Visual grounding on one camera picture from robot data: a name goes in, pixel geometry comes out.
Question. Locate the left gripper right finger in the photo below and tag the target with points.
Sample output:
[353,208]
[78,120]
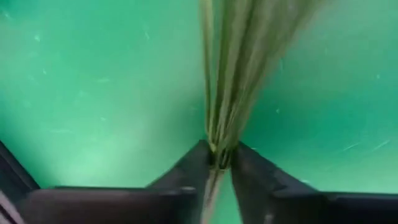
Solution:
[311,208]

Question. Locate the purple artificial flower bunch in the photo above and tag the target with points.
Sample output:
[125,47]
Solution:
[236,77]

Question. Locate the green table mat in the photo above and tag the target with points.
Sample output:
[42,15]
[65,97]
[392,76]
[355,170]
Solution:
[93,77]

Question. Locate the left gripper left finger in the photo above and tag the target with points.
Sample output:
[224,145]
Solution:
[109,205]

